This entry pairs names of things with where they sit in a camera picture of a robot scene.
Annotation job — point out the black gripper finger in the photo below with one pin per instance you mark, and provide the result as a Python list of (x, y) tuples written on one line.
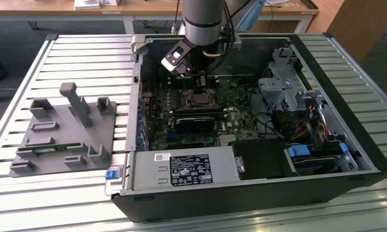
[(203, 81)]

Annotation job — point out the CPU socket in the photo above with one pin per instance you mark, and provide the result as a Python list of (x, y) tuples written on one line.
[(190, 104)]

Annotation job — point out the black RAM slot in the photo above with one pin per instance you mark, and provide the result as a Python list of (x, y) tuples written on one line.
[(196, 112)]

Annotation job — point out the green motherboard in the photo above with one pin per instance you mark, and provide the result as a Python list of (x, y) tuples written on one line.
[(238, 113)]

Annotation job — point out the silver drive cage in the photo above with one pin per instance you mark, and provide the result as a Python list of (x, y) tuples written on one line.
[(274, 89)]

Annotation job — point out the silver chipset heatsink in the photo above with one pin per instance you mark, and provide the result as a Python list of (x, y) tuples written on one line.
[(227, 140)]

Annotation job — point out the silver power supply unit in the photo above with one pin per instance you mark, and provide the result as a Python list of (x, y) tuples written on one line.
[(148, 169)]

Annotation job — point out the hard disk in blue carrier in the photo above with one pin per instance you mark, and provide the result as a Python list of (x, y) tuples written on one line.
[(298, 151)]

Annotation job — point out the blue case latch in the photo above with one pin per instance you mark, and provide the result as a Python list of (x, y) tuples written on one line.
[(112, 175)]

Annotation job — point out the grey parts rack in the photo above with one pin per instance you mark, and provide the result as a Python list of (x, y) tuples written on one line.
[(61, 135)]

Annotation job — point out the blue drive clip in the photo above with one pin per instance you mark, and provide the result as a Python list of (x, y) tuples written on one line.
[(343, 148)]

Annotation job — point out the green RAM stick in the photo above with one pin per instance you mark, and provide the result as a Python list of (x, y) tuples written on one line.
[(61, 147)]

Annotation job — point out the black PC case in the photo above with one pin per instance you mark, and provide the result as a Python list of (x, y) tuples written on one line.
[(212, 207)]

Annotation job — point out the wooden cabinet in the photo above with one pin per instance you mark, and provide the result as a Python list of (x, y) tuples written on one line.
[(365, 24)]

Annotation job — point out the wooden desk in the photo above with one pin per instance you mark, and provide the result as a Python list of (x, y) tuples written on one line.
[(35, 10)]

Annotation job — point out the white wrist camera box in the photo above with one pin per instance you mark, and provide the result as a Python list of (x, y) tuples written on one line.
[(175, 56)]

